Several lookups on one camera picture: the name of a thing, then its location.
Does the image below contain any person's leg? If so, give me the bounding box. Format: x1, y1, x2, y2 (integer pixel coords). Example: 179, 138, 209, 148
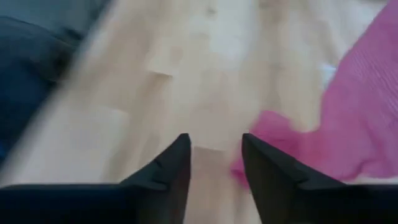
0, 15, 81, 162

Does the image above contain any pink elastic bandage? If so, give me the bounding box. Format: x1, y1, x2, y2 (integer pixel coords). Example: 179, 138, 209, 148
229, 0, 398, 190

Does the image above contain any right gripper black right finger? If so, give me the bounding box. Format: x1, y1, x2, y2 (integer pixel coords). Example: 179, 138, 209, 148
242, 133, 398, 224

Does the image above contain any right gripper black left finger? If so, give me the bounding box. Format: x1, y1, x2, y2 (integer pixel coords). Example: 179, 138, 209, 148
0, 134, 191, 224

